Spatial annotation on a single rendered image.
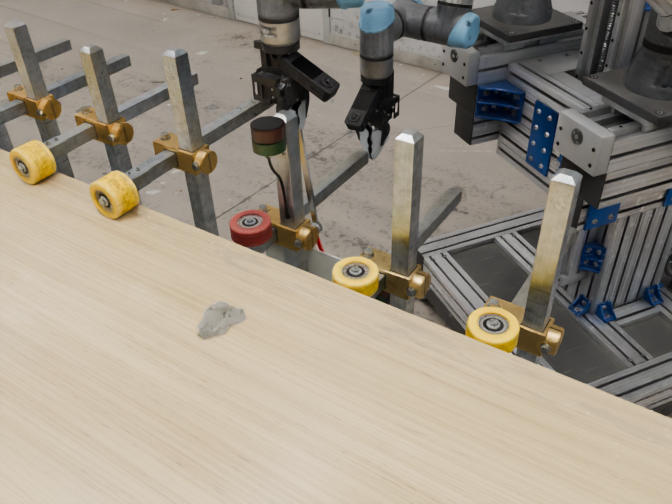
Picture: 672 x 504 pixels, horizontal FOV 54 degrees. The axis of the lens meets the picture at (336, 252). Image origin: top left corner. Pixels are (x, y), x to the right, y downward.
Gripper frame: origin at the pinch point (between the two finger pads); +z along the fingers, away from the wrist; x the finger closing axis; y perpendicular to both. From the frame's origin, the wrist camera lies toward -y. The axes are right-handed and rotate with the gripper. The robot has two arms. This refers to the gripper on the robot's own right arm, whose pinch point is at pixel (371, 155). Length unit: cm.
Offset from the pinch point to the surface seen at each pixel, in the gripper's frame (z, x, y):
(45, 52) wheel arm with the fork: -12, 99, -15
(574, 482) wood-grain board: -7, -69, -68
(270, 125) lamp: -28, -5, -42
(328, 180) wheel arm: -3.4, -0.5, -19.2
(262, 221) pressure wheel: -8.1, -2.2, -44.1
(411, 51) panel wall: 74, 112, 239
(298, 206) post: -8.7, -5.7, -37.3
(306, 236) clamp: -3.5, -8.4, -38.9
